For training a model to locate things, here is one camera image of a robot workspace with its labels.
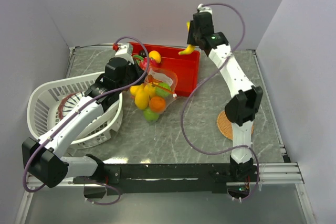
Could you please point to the white blue striped plate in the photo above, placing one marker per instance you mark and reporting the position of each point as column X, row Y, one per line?
column 72, row 102

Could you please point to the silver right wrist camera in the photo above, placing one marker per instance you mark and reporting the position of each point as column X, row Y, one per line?
column 202, row 8

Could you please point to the clear zip bag orange zipper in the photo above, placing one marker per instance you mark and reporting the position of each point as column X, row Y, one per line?
column 158, row 75

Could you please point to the yellow lemon back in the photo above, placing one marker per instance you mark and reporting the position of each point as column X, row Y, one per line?
column 155, row 55

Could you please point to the yellow orange fruit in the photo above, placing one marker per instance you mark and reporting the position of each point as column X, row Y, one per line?
column 150, row 90

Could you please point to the yellow pear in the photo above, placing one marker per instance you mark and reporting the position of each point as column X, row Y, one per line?
column 142, row 100

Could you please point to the dark red plate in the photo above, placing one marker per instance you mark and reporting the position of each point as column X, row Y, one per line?
column 60, row 107

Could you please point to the orange tangerine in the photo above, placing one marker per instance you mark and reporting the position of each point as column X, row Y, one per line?
column 157, row 104

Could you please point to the yellow fruit front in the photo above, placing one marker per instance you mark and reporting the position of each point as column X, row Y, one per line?
column 135, row 89

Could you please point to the green watermelon wedge back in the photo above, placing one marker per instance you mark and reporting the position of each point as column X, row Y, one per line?
column 138, row 58

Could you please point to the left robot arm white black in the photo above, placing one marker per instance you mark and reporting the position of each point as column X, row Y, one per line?
column 44, row 158

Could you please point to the red plastic tray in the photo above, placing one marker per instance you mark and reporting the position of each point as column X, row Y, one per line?
column 184, row 66

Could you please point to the yellow banana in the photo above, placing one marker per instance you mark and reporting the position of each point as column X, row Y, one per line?
column 190, row 48

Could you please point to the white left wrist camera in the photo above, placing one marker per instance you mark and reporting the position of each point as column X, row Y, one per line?
column 125, row 51

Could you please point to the green yellow guava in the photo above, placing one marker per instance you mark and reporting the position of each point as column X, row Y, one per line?
column 163, row 90

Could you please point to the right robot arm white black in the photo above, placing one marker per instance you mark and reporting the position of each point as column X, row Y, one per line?
column 245, row 97

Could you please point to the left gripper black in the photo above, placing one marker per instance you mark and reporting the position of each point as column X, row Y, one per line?
column 138, row 71

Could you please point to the dark purple mangosteen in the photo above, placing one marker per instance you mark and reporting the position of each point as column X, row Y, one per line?
column 142, row 53

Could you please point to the green lime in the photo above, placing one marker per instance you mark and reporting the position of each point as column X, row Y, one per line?
column 150, row 115

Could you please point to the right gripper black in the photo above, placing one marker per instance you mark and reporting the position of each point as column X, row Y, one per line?
column 190, row 41

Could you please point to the round woven bamboo coaster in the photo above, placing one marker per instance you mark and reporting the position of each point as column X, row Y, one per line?
column 225, row 126

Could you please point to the white plastic basket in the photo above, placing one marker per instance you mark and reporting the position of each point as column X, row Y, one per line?
column 44, row 101

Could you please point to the pink dragon fruit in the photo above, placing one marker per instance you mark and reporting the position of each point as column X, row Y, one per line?
column 144, row 63

